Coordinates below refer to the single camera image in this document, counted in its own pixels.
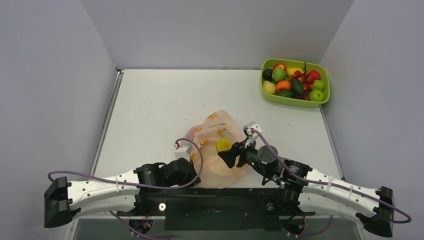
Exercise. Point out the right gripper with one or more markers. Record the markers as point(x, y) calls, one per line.
point(237, 150)

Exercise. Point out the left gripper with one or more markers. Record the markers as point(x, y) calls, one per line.
point(192, 176)

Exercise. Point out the translucent orange plastic bag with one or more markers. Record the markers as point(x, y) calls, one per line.
point(215, 173)

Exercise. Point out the dark green avocado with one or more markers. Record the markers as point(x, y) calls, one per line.
point(297, 87)

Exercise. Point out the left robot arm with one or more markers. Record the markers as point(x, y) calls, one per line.
point(66, 200)

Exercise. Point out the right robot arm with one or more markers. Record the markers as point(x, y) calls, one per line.
point(310, 190)

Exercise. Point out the yellow lemon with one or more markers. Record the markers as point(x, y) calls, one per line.
point(269, 87)

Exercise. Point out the green lime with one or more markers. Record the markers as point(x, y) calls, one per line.
point(285, 93)

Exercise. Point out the orange fruit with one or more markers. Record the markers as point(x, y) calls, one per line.
point(283, 85)

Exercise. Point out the green plastic fruit tray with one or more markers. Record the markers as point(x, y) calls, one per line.
point(269, 63)

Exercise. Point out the green guava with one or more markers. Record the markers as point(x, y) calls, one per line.
point(278, 74)

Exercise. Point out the red apple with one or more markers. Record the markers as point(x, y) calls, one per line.
point(280, 66)

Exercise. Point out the yellow banana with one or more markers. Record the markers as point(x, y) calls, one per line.
point(291, 70)

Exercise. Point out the red grape bunch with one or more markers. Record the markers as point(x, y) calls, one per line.
point(307, 83)

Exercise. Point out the green apple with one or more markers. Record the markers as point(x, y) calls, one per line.
point(319, 85)

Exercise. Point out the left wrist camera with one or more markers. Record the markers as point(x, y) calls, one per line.
point(183, 151)

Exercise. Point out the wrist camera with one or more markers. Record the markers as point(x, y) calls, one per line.
point(183, 151)
point(251, 131)

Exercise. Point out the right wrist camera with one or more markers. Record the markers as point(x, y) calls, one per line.
point(251, 131)

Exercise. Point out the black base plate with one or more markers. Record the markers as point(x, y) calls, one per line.
point(227, 209)

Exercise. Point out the aluminium table rail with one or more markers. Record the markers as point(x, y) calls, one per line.
point(71, 228)

